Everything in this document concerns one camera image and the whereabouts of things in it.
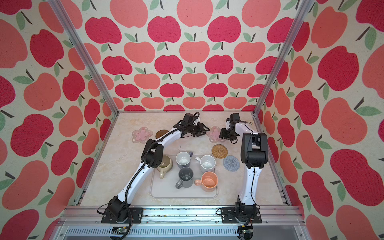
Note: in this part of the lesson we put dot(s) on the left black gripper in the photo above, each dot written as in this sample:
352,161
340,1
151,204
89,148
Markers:
200,130

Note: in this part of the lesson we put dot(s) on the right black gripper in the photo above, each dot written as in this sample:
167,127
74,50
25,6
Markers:
223,135

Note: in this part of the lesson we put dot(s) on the pink flower coaster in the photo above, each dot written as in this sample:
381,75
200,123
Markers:
142,135
214,135

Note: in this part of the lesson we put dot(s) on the tan rattan round coaster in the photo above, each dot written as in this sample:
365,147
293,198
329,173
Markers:
219,151

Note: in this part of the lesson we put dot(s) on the grey woven round coaster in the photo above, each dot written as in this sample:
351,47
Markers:
231,163

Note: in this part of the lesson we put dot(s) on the brown wooden round coaster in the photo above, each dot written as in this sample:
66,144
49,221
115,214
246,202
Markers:
161,133

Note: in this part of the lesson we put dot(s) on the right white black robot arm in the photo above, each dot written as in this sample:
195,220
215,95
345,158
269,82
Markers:
254,155

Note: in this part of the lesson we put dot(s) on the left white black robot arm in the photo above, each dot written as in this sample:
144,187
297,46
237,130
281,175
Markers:
118,206

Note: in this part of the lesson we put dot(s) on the lavender ceramic mug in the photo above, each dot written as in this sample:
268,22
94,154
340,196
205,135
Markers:
183,159

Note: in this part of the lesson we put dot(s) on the white ceramic mug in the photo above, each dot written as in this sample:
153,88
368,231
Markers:
207,163

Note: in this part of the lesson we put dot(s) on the cream ceramic mug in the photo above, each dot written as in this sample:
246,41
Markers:
165,166

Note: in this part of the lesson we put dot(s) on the dark grey ceramic mug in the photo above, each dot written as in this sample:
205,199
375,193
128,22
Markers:
186,178

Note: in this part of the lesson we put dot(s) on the salmon pink ceramic mug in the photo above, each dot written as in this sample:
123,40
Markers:
208,181

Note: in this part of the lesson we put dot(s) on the beige rectangular tray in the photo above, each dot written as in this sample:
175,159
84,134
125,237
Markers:
166,188

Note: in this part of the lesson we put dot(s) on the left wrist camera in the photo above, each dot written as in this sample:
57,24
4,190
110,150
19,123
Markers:
188,119

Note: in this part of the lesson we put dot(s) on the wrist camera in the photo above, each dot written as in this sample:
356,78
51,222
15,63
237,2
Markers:
234,117
188,119

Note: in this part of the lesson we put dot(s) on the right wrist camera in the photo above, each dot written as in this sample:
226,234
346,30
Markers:
234,117

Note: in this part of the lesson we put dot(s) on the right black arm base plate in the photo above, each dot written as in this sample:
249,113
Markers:
243,216

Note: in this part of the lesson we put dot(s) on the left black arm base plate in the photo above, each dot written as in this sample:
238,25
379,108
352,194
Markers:
135,214

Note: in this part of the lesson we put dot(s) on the left aluminium frame post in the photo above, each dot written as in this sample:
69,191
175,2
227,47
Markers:
68,26

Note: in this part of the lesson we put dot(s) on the aluminium frame post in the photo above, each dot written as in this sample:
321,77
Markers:
286,47
68,26

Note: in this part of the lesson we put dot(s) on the right aluminium frame post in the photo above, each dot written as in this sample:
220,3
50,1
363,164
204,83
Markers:
286,47

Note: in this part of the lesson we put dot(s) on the front aluminium frame rail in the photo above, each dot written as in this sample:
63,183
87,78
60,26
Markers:
182,222

